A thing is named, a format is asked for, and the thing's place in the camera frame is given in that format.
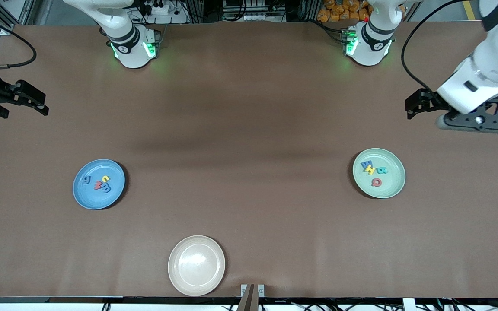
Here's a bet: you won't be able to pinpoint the aluminium table edge rail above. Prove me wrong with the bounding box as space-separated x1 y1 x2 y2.
0 296 498 311

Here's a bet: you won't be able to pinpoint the camera stand bracket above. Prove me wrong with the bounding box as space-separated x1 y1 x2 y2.
237 284 265 311

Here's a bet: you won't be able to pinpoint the beige plate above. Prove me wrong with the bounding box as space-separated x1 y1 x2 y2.
168 235 226 297

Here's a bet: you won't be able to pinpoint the orange bagged items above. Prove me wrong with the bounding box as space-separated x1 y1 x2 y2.
317 0 373 23

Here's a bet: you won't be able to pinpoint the green plate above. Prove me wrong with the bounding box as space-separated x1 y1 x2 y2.
353 148 406 199

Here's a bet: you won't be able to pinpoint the white power strip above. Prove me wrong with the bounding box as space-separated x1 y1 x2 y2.
139 0 189 25

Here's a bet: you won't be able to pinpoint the blue plate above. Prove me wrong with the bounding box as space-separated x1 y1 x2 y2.
73 159 126 210

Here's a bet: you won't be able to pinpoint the black electronics box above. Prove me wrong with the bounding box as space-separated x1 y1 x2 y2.
222 0 285 22

